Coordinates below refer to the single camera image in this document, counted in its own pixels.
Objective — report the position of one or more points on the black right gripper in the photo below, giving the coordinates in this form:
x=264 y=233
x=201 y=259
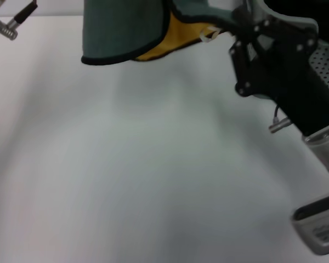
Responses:
x=285 y=71

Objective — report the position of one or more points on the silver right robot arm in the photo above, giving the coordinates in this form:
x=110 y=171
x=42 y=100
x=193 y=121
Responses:
x=326 y=153

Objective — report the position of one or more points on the green and yellow towel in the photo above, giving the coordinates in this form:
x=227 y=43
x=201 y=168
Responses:
x=120 y=27

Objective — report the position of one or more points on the grey wrist camera housing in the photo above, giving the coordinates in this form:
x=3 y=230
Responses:
x=318 y=227

